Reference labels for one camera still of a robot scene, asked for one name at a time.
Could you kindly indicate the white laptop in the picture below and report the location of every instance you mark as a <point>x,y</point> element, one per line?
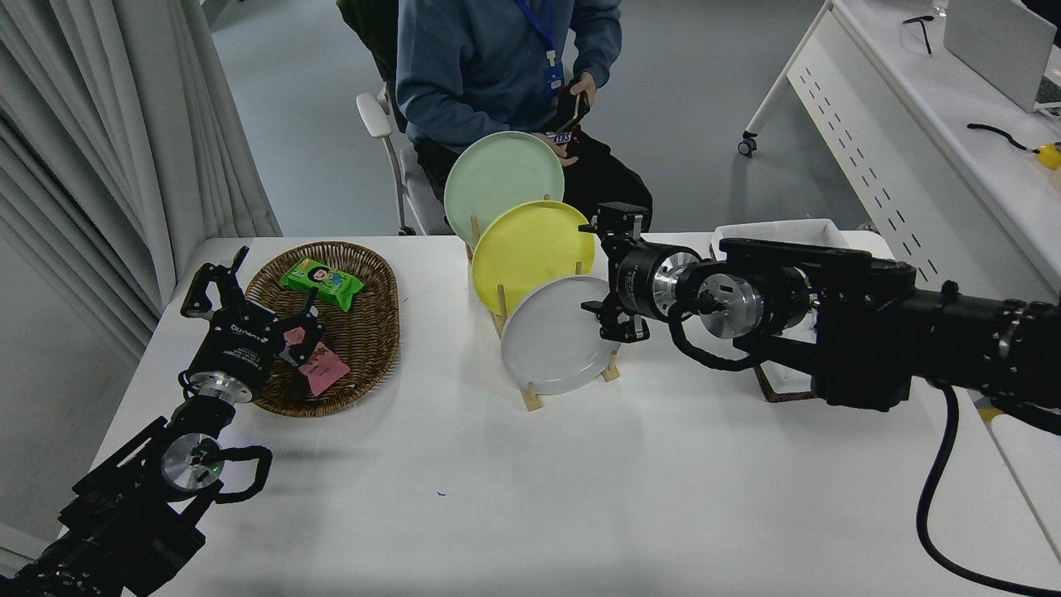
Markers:
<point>995,41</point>

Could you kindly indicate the brown wicker basket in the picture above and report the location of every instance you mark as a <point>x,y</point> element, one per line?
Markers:
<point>365,332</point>

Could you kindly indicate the black phone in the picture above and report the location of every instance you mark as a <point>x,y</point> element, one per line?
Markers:
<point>572,112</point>

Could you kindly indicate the person's right hand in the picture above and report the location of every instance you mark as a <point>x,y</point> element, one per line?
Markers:
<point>567,154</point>

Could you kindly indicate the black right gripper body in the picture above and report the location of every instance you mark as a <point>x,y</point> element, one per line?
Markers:
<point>637,282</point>

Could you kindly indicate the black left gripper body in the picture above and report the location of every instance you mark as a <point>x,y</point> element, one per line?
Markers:
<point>240,344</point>

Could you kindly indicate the snickers bar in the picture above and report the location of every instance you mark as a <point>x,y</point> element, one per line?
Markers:
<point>562,138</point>

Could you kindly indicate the person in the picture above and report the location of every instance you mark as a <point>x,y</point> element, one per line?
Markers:
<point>464,66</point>

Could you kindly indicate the large pink snack packet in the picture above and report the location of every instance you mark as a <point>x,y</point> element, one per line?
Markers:
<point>325,371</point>

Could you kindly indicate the green snack packet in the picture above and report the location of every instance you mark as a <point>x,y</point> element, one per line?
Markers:
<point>323,282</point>

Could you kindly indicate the white lined tray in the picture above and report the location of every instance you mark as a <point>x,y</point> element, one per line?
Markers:
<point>779,228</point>

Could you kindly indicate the white chair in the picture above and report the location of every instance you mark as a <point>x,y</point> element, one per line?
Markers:
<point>375,116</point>

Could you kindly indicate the person's left hand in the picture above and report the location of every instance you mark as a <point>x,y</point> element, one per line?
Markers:
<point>584,85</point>

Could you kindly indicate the dark green jacket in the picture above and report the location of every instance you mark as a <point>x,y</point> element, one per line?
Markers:
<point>369,33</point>

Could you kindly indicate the pale green plate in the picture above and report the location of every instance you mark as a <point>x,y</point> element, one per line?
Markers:
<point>497,178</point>

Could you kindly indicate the yellow plate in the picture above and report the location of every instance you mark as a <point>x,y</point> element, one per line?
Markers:
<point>522,249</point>

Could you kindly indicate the black glasses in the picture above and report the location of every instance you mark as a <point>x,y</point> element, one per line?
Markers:
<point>920,25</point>

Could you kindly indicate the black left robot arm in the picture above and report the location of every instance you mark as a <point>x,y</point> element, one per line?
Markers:
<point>124,514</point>

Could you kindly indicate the wooden plate rack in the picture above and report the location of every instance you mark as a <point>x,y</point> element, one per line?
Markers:
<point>531,400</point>

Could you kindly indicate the yellow round object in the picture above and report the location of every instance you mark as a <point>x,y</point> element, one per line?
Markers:
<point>1049,156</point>

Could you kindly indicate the white perforated desk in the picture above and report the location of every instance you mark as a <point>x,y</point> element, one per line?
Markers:
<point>912,149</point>

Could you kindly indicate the grey plate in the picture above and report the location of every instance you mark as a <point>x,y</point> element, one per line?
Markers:
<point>547,348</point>

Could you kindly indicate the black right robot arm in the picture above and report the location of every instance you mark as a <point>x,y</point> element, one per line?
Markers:
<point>870,315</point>

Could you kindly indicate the small pink snack packet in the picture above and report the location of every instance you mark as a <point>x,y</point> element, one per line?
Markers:
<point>293,336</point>

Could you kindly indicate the grey curtain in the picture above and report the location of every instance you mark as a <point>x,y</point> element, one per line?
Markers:
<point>99,124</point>

